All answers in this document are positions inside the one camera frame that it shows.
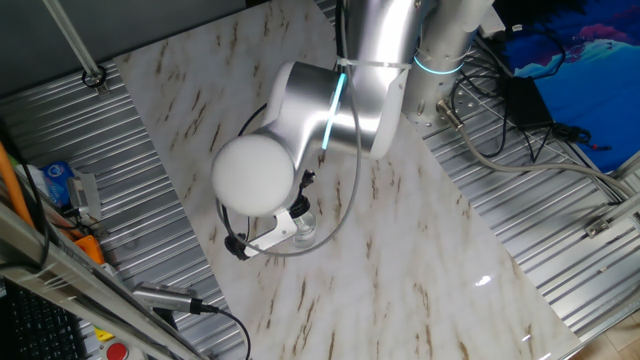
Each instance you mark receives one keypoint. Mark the red button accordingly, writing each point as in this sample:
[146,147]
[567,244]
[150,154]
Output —
[117,351]

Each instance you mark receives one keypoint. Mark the black power adapter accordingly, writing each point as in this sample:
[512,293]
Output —
[527,102]

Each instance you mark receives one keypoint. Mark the blue white tissue packet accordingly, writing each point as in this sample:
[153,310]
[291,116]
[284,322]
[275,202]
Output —
[57,182]

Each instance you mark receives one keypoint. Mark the aluminium frame rail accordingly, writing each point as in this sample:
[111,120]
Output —
[625,205]

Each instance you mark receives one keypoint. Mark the silver finned camera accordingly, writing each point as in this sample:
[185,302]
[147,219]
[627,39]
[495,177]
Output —
[160,296]

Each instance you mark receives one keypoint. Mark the orange button box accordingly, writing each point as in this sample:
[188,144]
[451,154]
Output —
[91,249]

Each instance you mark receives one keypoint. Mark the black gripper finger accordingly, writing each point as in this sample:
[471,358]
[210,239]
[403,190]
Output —
[307,180]

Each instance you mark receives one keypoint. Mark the aluminium frame beam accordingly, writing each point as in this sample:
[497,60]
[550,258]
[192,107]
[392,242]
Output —
[60,285]

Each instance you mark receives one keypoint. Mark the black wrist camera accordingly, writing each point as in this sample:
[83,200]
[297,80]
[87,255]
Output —
[236,246]

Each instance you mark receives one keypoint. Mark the aluminium frame post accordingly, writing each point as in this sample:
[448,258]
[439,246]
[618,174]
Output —
[70,40]

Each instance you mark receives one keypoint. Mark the clear glass jar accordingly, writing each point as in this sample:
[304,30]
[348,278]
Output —
[305,232]

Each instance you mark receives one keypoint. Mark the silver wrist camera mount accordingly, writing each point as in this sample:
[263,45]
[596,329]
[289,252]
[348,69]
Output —
[275,232]

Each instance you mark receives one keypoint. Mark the white power strip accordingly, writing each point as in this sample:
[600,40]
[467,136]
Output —
[495,25]

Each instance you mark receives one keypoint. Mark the grey finned metal device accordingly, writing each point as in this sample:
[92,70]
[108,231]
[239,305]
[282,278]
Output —
[84,195]

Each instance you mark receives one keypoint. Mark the blue printed poster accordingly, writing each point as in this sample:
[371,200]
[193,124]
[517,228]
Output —
[590,75]

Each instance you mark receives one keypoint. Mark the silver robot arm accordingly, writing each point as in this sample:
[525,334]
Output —
[300,110]

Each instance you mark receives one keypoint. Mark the metal corner bracket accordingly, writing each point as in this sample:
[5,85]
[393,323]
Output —
[597,227]

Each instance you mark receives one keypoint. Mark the black keyboard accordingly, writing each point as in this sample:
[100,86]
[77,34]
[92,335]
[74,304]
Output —
[35,330]

